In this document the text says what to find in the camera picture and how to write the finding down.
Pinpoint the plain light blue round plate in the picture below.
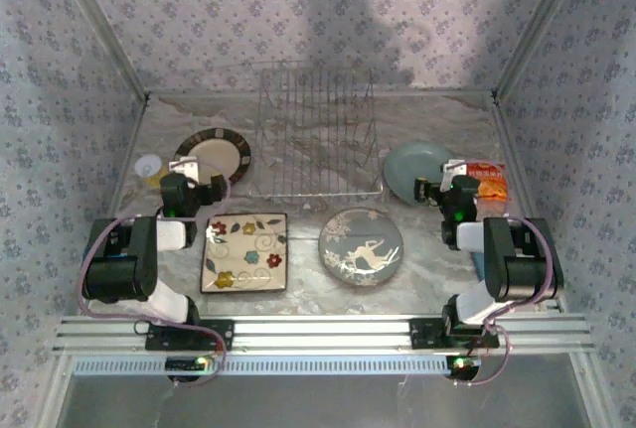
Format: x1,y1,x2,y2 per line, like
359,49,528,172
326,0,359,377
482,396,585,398
383,142,456,207

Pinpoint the round cream plate dark rim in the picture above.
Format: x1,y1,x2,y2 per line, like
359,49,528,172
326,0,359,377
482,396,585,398
173,127,252,186

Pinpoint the square floral plate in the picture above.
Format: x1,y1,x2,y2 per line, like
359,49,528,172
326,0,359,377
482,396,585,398
200,213,289,295

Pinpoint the round deer print plate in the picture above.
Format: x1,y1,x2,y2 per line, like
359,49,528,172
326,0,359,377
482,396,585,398
317,207,404,288

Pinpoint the red orange snack packet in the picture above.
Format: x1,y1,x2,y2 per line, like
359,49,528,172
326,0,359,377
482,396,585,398
466,162,511,204

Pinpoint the yellow cup with white lid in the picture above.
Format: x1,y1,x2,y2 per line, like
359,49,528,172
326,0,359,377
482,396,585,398
133,153,163,189

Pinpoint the blue rectangular sponge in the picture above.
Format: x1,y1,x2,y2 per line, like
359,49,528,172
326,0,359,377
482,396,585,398
471,248,491,283

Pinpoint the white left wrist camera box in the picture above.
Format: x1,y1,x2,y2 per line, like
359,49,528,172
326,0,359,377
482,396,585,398
167,159,201,185

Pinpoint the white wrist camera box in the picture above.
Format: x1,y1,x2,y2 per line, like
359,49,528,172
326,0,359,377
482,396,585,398
441,159,469,179
167,159,201,185

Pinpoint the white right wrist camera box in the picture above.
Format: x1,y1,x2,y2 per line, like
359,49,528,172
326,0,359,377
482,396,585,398
441,159,469,179

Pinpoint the wire dish rack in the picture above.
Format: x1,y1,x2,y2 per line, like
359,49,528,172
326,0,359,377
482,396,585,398
247,61,387,201

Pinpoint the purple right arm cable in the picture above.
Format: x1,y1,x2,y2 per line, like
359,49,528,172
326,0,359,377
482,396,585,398
451,159,563,388

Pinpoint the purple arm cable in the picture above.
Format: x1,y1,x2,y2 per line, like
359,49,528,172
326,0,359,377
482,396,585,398
451,159,563,388
74,159,231,389

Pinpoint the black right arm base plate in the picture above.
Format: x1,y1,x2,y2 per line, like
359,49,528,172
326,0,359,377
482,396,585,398
409,318,501,350

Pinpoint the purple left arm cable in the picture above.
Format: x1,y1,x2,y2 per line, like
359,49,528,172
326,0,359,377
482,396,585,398
74,159,231,389

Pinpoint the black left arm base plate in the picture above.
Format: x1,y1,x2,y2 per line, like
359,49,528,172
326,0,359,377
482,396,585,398
144,319,236,352

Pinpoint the aluminium mounting rail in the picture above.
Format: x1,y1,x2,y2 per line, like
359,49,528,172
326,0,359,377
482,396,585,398
52,315,595,355

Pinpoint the aluminium frame post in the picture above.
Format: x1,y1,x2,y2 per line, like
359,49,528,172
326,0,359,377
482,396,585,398
494,0,592,99
49,0,151,101

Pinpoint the white slotted cable duct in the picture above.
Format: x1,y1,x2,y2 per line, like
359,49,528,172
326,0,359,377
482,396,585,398
72,354,453,377

